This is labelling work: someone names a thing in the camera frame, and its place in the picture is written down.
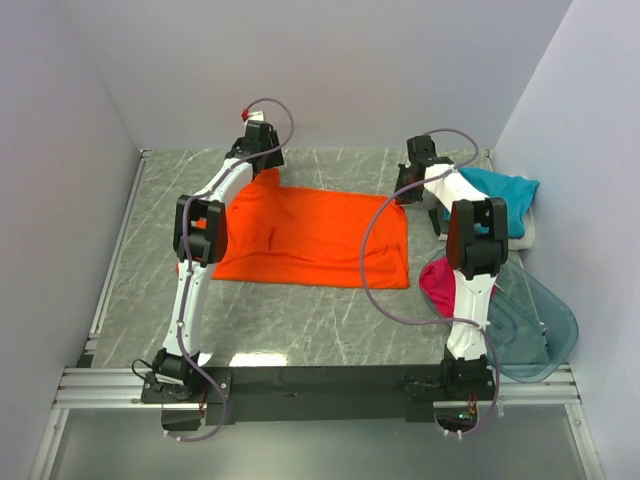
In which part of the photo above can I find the orange t shirt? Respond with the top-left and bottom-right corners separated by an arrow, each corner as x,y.
212,168 -> 410,289

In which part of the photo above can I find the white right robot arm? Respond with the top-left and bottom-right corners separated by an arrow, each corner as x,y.
394,134 -> 508,399

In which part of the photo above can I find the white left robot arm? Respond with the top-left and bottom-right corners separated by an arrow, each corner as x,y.
152,111 -> 284,402

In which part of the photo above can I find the dark green folded t shirt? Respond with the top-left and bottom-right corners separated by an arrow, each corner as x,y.
428,208 -> 441,237

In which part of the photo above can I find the teal folded t shirt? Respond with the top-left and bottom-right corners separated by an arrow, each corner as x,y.
459,167 -> 540,239

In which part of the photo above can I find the magenta t shirt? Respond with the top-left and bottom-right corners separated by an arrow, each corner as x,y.
419,257 -> 497,325

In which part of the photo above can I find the white folded t shirt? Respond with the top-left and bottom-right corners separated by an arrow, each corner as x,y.
508,209 -> 535,251

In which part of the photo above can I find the blue transparent plastic bin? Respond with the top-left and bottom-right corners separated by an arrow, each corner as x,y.
419,250 -> 579,383

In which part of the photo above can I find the teal grey t shirt in bin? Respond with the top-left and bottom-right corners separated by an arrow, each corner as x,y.
487,292 -> 549,368

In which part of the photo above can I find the black base crossbar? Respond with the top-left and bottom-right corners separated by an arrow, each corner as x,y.
141,365 -> 495,425

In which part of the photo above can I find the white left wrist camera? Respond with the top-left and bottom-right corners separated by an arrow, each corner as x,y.
241,108 -> 265,123

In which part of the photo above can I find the aluminium frame rail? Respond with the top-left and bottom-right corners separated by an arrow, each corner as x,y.
52,149 -> 151,410

